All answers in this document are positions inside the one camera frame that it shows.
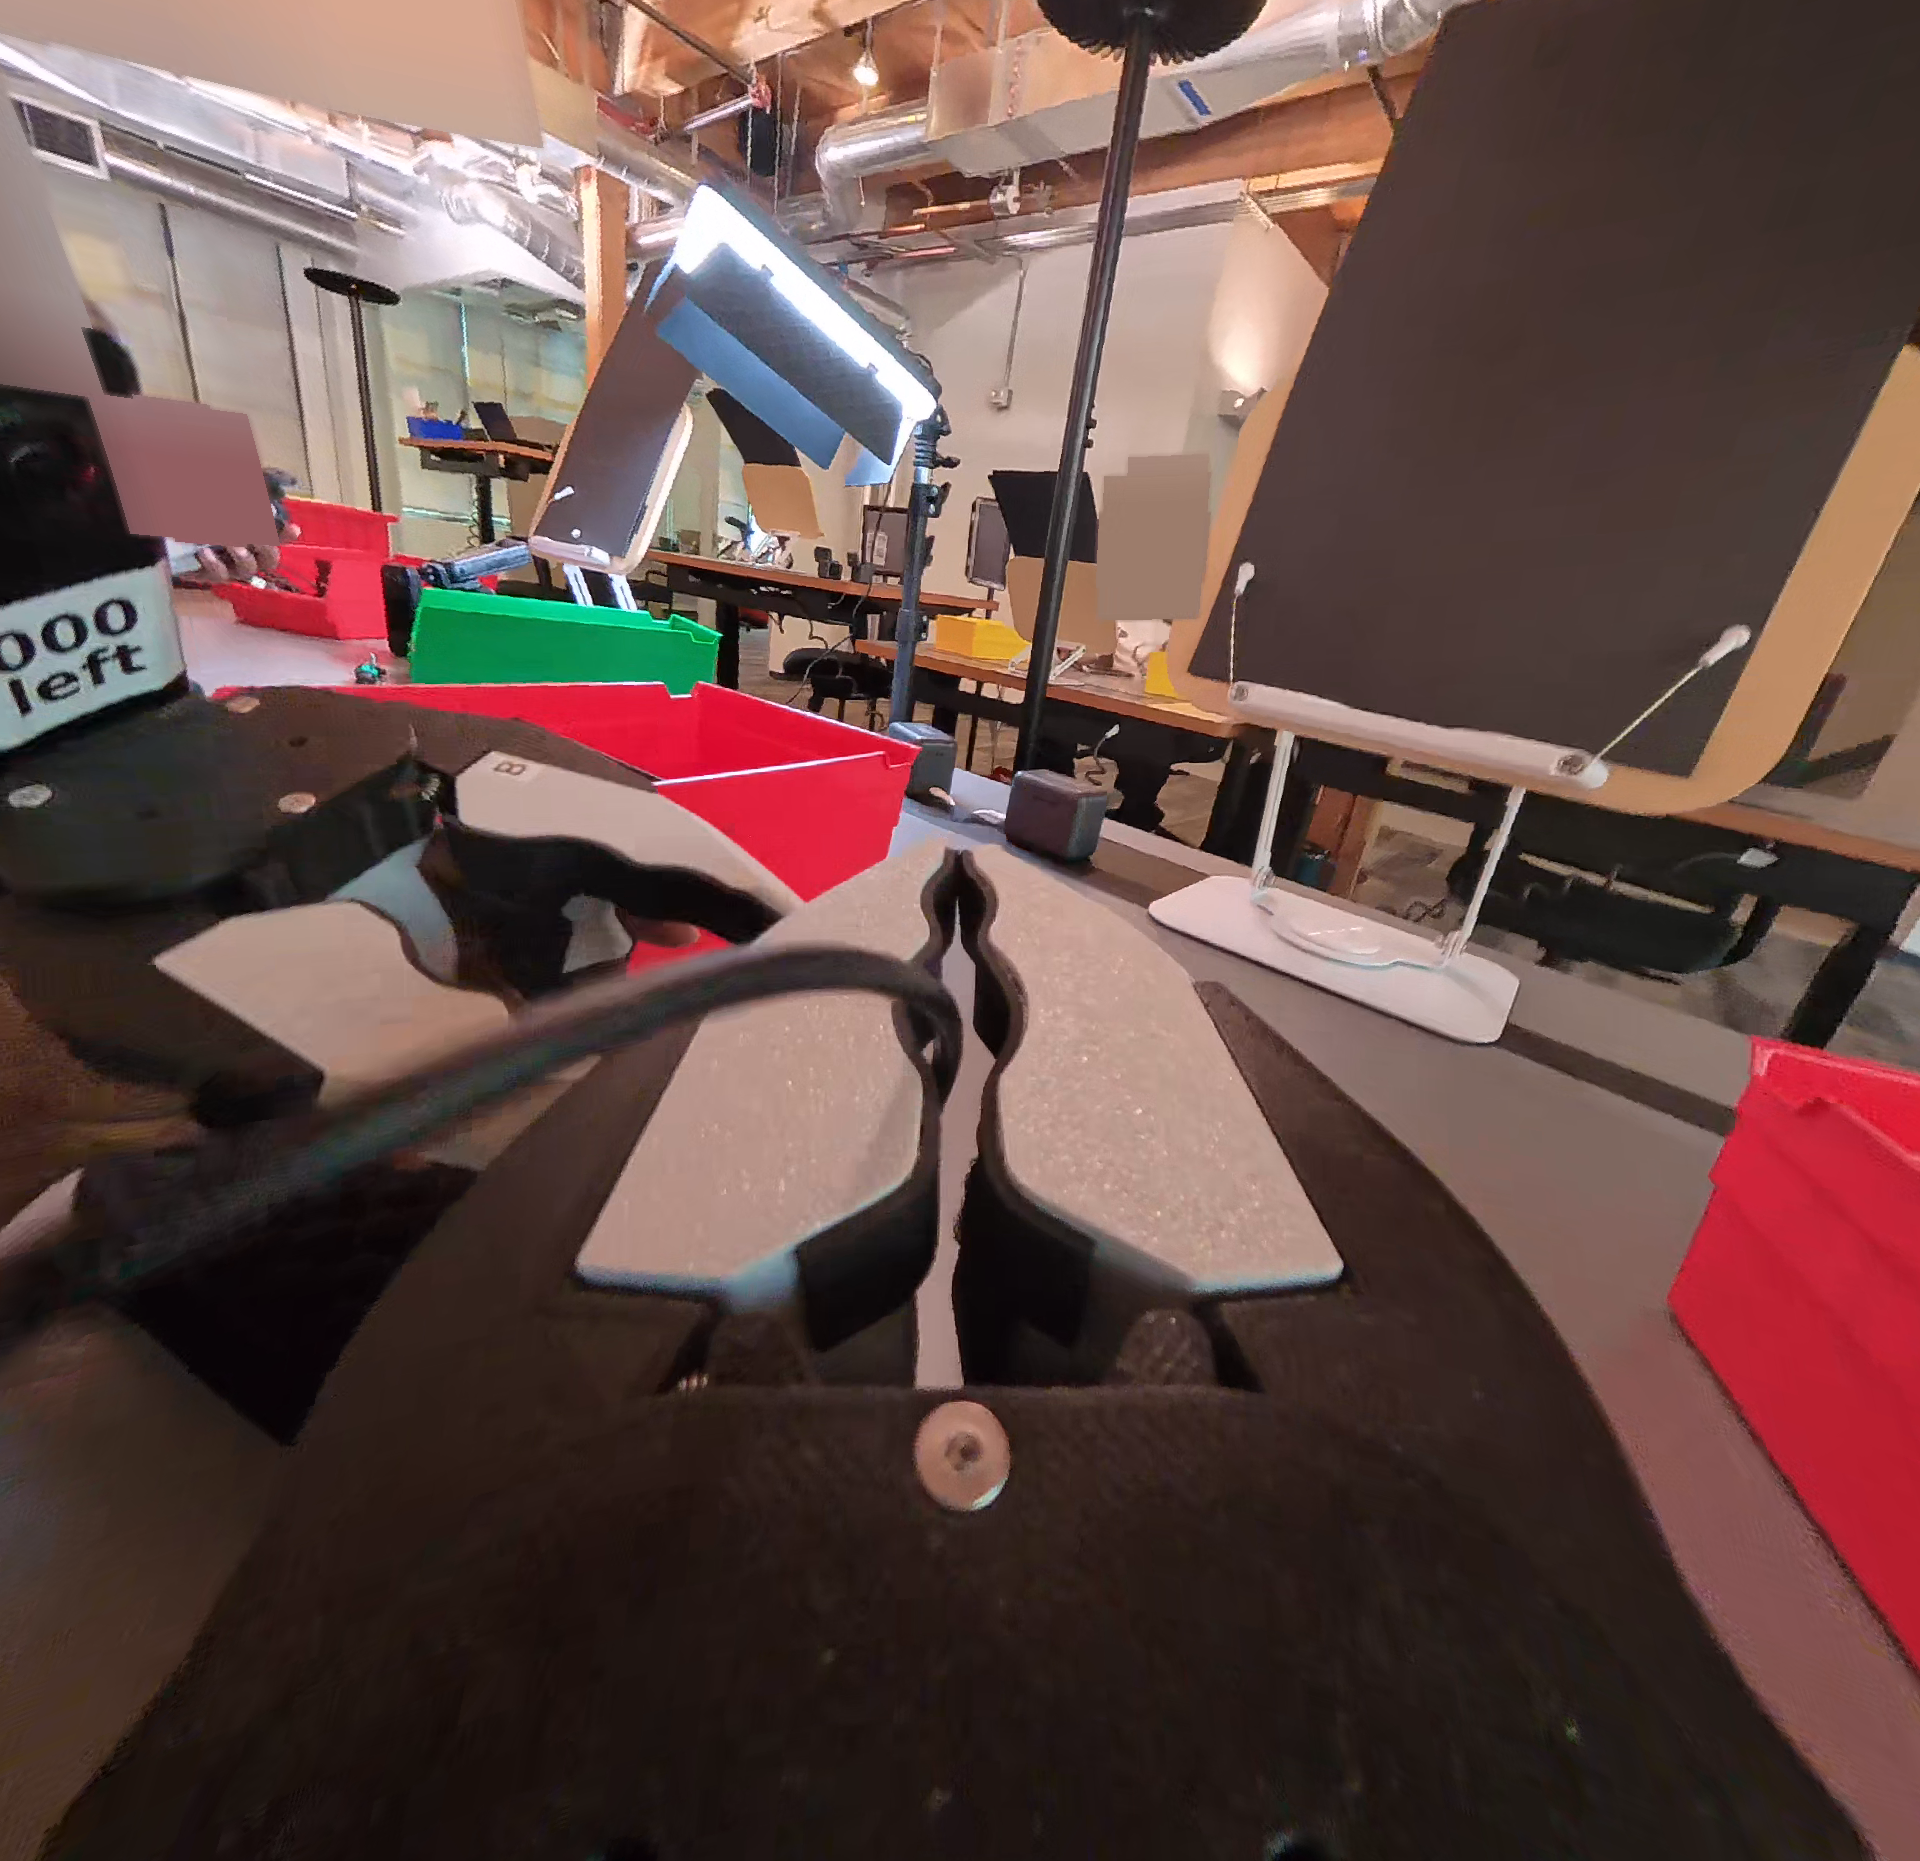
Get black floor lamp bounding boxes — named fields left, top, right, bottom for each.
left=303, top=263, right=406, bottom=517

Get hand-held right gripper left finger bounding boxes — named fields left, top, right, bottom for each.
left=572, top=843, right=966, bottom=1353

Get black usb-c cable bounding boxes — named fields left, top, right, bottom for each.
left=0, top=945, right=966, bottom=1342

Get red plastic bin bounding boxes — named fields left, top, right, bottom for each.
left=277, top=495, right=401, bottom=560
left=210, top=676, right=918, bottom=977
left=210, top=542, right=437, bottom=641

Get wooden office desk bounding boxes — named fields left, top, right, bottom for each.
left=1275, top=734, right=1920, bottom=1054
left=642, top=545, right=1000, bottom=691
left=398, top=434, right=561, bottom=545
left=851, top=634, right=1250, bottom=814

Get black light stand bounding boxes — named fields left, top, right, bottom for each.
left=888, top=405, right=966, bottom=738

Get green plastic bin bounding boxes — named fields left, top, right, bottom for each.
left=408, top=585, right=723, bottom=698

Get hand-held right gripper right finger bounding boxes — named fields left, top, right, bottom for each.
left=958, top=851, right=1345, bottom=1384

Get silver ventilation duct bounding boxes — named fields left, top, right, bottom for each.
left=813, top=0, right=1534, bottom=234

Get white flat charger pad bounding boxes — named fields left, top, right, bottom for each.
left=1147, top=563, right=1759, bottom=1048

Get red paper gift bag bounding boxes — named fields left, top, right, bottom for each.
left=1666, top=1036, right=1920, bottom=1668

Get dark panel white rim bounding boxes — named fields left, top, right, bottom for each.
left=525, top=298, right=694, bottom=573

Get large black panel tan rim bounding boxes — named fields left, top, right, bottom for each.
left=1166, top=0, right=1920, bottom=820

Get led light panel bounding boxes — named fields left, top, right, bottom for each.
left=644, top=180, right=943, bottom=489

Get black pole round top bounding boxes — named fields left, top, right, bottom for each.
left=1017, top=0, right=1282, bottom=781

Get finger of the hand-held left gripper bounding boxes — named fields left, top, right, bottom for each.
left=434, top=747, right=806, bottom=951
left=153, top=846, right=521, bottom=1081

